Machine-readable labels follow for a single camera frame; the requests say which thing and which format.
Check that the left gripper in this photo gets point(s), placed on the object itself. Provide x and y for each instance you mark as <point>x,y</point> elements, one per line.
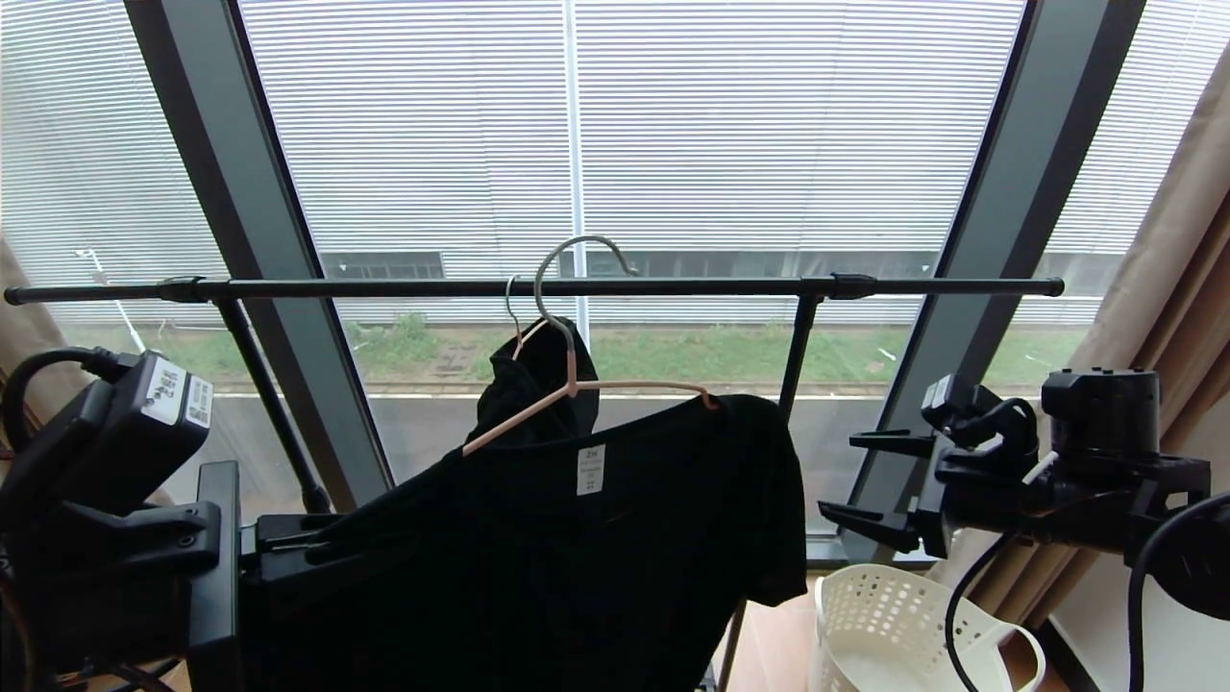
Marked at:
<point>216,577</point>

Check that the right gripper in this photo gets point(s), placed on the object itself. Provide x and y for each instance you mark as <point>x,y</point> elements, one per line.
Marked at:
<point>980,500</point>

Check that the black shorts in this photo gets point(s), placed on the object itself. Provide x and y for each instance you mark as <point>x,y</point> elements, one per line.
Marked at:
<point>538,394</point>

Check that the heap of clothes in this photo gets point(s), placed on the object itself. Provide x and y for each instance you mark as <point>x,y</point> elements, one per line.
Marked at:
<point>577,577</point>

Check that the pink clothes hanger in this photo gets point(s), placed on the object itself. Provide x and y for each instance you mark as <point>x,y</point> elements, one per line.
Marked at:
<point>511,308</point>
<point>572,384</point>

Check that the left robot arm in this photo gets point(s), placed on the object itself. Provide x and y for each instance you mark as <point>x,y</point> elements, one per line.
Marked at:
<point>86,605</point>

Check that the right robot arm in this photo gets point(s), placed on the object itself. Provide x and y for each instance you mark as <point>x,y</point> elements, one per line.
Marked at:
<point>1134,452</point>

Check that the white laundry basket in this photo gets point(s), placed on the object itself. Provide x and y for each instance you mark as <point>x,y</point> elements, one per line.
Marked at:
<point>884,615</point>

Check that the black clothes rack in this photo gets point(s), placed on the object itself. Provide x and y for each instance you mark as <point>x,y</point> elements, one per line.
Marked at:
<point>336,287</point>

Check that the beige curtain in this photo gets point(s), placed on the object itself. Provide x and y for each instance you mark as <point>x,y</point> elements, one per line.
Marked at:
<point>24,336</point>
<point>1182,269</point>

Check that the window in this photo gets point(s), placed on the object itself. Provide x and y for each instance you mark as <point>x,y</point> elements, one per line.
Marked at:
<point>432,144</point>

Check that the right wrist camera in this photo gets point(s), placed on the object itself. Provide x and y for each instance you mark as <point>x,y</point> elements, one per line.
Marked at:
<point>971,413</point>

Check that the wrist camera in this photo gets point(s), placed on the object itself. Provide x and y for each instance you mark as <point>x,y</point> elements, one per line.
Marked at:
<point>971,413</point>
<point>125,423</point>

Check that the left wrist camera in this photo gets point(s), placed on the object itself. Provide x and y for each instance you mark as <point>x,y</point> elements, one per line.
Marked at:
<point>125,423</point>

